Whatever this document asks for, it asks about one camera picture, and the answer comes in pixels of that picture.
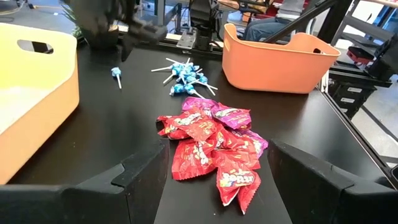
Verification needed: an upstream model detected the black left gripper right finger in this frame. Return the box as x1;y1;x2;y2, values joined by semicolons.
267;139;398;224

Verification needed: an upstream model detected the person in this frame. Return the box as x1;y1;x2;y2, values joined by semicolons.
241;0;307;43

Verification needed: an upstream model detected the yellow plastic bin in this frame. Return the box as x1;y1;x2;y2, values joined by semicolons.
0;22;80;185

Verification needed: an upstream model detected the black frame strut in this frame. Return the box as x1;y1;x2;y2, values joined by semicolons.
263;0;339;44

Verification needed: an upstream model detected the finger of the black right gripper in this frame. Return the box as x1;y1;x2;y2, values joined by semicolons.
132;20;169;44
119;35;135;62

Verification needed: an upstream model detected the small potted succulent plant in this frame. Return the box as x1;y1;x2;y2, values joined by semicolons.
61;4;83;40

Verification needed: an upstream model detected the orange plastic bin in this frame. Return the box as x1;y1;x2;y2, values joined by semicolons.
221;22;341;95

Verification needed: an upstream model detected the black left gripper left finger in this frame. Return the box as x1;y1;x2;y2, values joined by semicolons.
0;138;170;224

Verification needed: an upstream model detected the black metal equipment rack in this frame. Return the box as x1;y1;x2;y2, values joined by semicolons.
325;0;398;121

